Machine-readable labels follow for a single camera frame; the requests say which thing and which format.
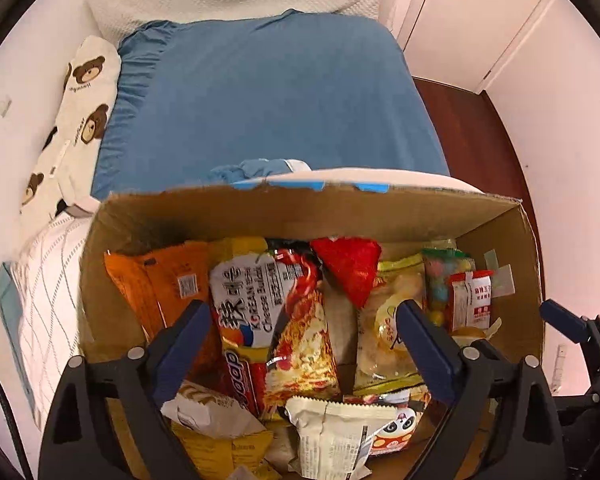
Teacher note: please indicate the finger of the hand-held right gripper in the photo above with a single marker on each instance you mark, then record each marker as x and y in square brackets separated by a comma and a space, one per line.
[562, 317]

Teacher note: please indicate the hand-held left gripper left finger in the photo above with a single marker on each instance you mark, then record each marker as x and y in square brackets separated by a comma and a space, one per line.
[182, 355]

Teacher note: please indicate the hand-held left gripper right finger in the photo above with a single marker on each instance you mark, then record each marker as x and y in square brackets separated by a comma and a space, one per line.
[425, 350]

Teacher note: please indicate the beige snack packet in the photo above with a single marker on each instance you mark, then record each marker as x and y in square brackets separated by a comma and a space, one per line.
[210, 410]

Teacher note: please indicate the white red label snack packet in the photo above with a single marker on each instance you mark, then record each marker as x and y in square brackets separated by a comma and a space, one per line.
[472, 300]

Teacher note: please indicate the panda print snack packet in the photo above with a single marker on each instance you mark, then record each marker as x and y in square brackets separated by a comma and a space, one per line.
[397, 427]

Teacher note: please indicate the yellow snack packet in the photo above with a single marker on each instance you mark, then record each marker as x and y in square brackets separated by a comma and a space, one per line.
[220, 455]

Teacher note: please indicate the cardboard box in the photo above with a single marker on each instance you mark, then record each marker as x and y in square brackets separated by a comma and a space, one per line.
[305, 215]

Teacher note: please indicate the yellow cookie packet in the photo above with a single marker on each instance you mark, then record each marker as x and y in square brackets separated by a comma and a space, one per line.
[380, 340]

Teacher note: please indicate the colourful candy packet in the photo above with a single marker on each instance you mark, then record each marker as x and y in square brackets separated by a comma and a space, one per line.
[437, 290]

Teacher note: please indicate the orange snack packet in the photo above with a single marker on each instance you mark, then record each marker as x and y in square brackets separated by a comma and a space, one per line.
[165, 280]

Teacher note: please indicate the instant noodle packet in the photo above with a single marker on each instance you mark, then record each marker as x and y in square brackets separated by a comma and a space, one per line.
[280, 330]

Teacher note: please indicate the white diamond pattern quilt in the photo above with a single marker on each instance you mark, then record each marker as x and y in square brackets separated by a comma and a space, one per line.
[50, 300]

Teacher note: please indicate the blue blanket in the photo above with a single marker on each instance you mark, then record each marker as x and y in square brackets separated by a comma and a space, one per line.
[10, 310]

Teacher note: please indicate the bear print pillow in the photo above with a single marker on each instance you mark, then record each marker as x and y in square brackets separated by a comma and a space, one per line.
[80, 125]

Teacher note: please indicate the blue bed sheet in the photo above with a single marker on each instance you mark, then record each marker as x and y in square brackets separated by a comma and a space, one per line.
[270, 100]

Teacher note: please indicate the white door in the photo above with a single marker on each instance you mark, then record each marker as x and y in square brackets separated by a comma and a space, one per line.
[460, 25]

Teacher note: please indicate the white low wall socket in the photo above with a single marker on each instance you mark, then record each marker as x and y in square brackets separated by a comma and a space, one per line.
[560, 365]

